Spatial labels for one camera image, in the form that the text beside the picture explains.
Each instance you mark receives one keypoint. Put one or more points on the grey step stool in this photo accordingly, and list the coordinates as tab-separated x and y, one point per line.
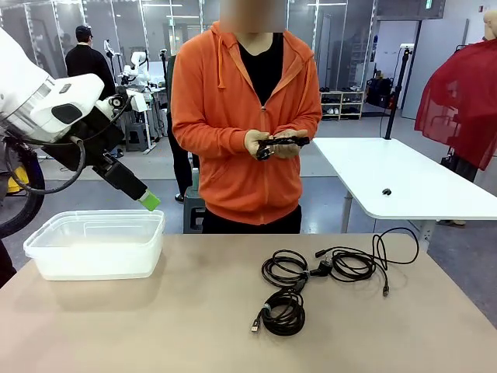
136	136
192	210

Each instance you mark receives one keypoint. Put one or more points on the man in black cap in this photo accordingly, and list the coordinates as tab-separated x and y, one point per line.
87	62

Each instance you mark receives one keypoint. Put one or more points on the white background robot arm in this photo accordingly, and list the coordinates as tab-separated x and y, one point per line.
137	60

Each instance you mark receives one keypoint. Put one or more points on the wooden shoe rack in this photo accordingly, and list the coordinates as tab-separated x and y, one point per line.
341	105

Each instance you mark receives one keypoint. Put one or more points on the black tyre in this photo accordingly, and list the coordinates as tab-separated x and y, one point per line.
37	194

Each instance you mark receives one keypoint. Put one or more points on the beige mannequin head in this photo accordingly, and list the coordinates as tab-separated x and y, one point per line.
491	23

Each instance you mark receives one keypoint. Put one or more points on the red salon cape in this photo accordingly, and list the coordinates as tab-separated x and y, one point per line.
458	101

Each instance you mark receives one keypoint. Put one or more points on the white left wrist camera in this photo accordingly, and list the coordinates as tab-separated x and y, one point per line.
136	102

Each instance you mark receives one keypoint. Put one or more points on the black tripod stand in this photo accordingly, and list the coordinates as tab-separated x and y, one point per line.
398	93

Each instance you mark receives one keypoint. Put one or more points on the person's right hand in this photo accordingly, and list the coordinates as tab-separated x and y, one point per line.
251	141

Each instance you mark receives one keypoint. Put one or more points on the person in dark jacket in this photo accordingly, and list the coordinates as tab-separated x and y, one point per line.
180	163

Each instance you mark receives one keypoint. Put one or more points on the person's left forearm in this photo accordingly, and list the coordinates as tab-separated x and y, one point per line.
312	124

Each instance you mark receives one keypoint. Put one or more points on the yellow rounded object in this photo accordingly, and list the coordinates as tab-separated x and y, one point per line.
16	184

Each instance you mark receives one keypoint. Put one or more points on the person's right forearm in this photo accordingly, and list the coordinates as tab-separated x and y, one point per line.
209	136

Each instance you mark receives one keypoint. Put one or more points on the black bags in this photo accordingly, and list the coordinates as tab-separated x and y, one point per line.
380	93

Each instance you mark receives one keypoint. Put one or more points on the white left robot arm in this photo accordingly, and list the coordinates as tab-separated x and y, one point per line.
23	77

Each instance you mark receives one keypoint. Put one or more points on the person in orange hoodie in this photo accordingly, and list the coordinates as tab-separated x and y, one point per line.
217	97

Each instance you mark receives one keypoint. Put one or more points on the clear plastic storage container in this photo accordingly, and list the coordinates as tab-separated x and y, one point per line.
97	256

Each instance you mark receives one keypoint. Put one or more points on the grey workshop desk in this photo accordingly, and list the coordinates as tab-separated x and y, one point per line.
155	101

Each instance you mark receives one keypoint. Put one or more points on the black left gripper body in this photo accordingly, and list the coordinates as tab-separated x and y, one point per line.
85	143

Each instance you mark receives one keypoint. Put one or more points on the person's left hand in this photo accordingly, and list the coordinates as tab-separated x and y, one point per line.
289	151

